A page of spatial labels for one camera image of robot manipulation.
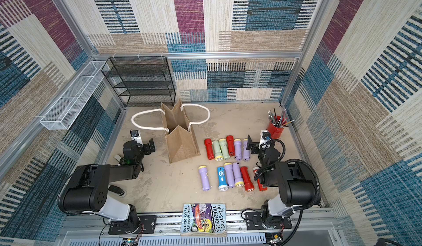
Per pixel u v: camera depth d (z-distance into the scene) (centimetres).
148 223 73
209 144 96
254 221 73
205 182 83
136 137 81
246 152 93
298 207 48
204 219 73
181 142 88
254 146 80
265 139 76
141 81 109
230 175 85
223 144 96
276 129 94
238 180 83
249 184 82
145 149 85
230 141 97
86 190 45
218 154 92
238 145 96
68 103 75
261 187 81
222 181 83
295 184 46
